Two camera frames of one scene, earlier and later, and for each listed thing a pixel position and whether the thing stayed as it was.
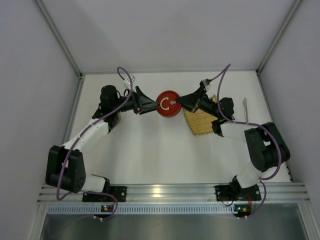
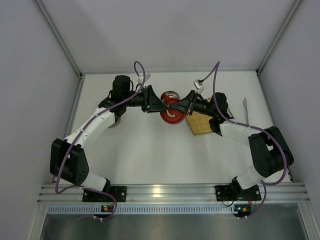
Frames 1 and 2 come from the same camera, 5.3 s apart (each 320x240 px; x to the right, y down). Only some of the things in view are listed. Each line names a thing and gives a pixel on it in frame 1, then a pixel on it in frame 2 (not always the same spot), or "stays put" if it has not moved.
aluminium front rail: x=270 y=194 stays put
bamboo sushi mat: x=199 y=121 stays put
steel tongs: x=244 y=101 stays put
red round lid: x=168 y=107 → x=172 y=116
